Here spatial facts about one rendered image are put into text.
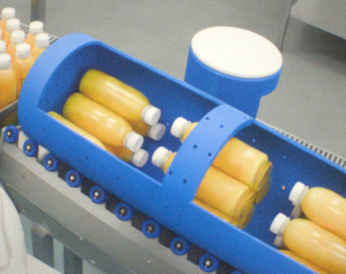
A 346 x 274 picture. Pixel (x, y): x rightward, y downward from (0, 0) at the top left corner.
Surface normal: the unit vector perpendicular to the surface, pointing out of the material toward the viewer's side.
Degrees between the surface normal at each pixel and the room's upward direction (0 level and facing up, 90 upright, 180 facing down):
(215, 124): 8
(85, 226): 70
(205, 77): 90
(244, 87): 90
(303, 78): 0
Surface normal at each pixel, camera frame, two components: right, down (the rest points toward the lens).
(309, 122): 0.13, -0.76
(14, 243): 0.94, 0.10
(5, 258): 0.83, 0.28
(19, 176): -0.50, 0.18
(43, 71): -0.27, -0.29
